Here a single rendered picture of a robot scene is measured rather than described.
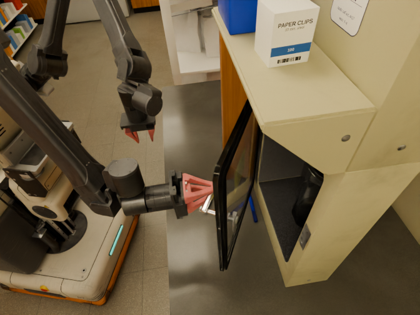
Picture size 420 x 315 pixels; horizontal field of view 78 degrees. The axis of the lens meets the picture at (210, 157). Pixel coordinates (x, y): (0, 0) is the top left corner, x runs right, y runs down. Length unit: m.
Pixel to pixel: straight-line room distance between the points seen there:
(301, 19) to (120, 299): 1.72
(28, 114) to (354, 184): 0.53
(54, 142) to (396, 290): 0.85
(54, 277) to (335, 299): 1.38
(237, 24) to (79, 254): 1.51
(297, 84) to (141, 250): 1.70
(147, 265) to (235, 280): 1.14
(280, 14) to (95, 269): 1.51
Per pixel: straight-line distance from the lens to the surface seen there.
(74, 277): 1.66
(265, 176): 0.81
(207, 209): 0.54
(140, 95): 0.71
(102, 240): 1.69
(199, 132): 1.09
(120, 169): 0.53
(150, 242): 1.90
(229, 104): 0.69
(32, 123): 0.56
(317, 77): 0.32
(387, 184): 0.43
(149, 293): 1.79
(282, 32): 0.32
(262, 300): 0.76
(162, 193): 0.56
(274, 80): 0.31
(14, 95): 0.56
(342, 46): 0.35
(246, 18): 0.41
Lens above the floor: 1.67
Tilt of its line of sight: 48 degrees down
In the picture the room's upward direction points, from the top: 5 degrees counter-clockwise
